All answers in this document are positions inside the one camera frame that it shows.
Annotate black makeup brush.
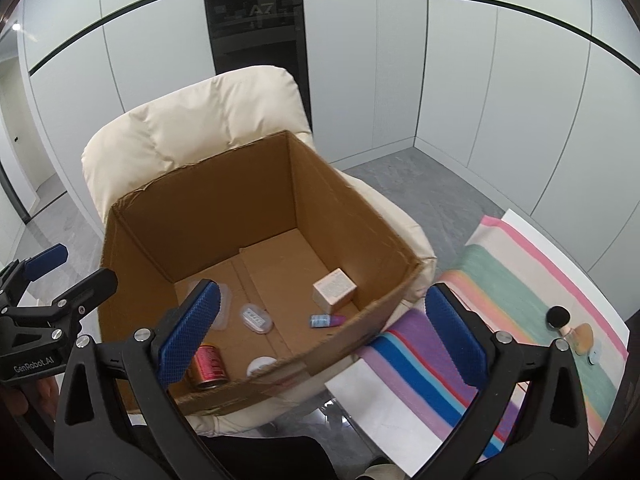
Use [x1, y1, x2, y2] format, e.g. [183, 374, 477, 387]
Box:
[546, 306, 570, 337]

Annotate tan makeup sponge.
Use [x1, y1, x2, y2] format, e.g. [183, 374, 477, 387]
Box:
[566, 323, 594, 356]

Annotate small pale blue pad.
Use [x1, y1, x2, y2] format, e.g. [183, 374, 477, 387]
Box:
[588, 341, 602, 365]

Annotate small pink-capped blue bottle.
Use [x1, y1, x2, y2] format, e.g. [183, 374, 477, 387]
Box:
[309, 314, 346, 328]

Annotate person's left hand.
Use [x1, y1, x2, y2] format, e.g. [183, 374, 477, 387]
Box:
[0, 377, 60, 420]

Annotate red metal can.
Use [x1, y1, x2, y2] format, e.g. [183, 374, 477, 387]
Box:
[188, 344, 229, 390]

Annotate translucent square plastic lid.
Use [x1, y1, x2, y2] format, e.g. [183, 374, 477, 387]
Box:
[186, 278, 232, 332]

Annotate small beige carton box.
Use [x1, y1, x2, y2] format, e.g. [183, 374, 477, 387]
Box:
[311, 269, 357, 313]

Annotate brown cardboard box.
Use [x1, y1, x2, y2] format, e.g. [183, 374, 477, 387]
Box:
[99, 132, 424, 414]

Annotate cream padded armchair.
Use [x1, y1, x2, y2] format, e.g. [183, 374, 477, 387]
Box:
[81, 66, 436, 436]

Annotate dark wall cabinet niche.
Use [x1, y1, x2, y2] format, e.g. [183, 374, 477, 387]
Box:
[204, 0, 311, 115]

